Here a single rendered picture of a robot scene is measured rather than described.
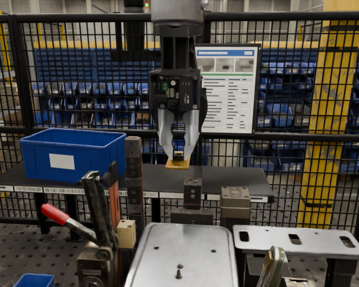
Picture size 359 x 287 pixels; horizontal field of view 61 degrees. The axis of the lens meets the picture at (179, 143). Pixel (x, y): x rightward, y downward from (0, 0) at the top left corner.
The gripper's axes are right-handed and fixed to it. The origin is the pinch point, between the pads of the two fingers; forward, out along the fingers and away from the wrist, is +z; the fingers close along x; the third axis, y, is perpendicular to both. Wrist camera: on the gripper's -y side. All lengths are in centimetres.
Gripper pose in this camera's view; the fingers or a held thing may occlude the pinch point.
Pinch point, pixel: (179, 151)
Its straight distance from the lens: 52.6
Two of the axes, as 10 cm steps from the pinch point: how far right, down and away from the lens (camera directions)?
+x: 10.0, 0.3, -0.9
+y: -0.9, 3.0, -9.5
